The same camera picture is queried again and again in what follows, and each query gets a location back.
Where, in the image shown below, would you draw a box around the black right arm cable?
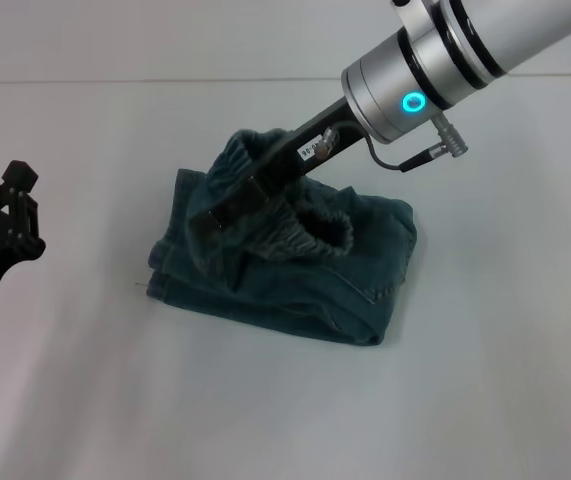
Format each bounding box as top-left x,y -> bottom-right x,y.
363,115 -> 471,174

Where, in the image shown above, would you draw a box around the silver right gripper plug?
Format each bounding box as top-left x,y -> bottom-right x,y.
312,127 -> 345,159

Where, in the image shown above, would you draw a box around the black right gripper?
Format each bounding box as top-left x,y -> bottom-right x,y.
199,99 -> 366,231

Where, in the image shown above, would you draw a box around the blue denim shorts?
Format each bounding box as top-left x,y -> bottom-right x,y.
145,127 -> 420,347

